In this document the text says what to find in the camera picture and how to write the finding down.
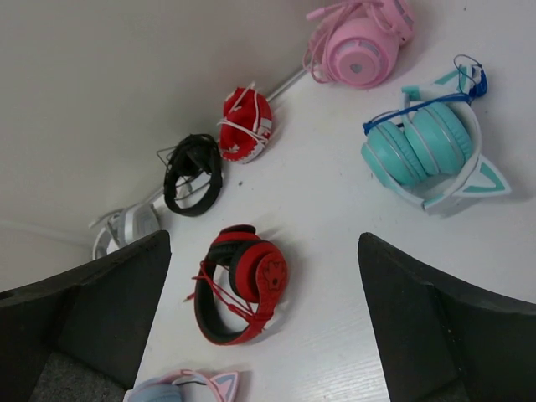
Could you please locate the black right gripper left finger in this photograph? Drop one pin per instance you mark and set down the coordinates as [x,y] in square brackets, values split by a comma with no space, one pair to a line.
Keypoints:
[81,335]

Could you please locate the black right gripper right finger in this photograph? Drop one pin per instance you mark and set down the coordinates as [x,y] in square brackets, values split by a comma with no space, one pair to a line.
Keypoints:
[439,336]

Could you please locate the blue pink cat headphones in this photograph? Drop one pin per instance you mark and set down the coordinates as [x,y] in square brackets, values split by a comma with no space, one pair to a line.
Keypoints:
[187,385]

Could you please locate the white grey headphones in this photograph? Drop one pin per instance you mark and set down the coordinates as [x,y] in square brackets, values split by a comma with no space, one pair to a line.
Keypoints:
[121,227]

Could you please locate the red black headphones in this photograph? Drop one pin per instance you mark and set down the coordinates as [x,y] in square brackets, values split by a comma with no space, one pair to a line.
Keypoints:
[248,274]

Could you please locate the teal cat ear headphones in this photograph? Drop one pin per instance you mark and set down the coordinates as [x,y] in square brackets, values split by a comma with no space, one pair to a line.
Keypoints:
[429,151]

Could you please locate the red white patterned headphones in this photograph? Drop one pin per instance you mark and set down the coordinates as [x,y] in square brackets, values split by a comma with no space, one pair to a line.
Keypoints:
[246,126]

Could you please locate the black headphones with cable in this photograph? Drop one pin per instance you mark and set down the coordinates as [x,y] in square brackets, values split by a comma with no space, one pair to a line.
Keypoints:
[195,163]

